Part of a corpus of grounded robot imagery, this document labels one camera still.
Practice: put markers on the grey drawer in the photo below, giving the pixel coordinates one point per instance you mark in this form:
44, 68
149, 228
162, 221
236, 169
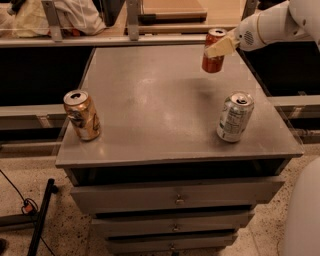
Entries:
170, 243
173, 223
147, 196

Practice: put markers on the left metal bracket post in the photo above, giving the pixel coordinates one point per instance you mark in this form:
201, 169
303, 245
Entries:
53, 20

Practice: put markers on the right metal bracket post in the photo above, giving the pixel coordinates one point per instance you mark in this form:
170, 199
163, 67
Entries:
249, 8

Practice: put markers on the bottom grey drawer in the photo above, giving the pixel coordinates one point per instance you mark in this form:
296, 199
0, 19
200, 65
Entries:
170, 243

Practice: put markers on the black metal stand leg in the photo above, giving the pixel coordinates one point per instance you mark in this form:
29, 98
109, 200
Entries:
50, 189

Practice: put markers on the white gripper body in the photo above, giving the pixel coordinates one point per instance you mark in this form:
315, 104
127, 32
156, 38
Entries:
247, 35

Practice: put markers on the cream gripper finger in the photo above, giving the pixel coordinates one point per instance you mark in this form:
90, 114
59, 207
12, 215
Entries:
225, 46

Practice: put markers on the wooden board on shelf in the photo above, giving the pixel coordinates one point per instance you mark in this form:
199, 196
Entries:
171, 11

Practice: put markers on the top grey drawer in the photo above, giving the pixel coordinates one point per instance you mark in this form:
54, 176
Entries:
147, 196

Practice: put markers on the red coke can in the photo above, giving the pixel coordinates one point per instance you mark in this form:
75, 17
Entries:
213, 64

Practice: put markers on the white green soda can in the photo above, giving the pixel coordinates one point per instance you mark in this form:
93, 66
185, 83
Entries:
234, 118

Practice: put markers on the middle grey drawer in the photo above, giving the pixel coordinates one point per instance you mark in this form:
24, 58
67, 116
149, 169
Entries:
173, 223

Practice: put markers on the middle metal bracket post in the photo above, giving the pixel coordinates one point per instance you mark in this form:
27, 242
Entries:
133, 12

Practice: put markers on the orange gold soda can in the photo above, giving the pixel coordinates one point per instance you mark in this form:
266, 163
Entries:
80, 110

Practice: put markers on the metal bracket post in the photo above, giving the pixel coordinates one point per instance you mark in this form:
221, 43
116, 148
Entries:
133, 12
249, 8
53, 20

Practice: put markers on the white cloth bundle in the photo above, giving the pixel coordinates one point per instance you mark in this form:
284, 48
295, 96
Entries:
37, 18

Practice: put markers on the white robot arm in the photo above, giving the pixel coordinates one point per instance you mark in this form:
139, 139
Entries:
287, 21

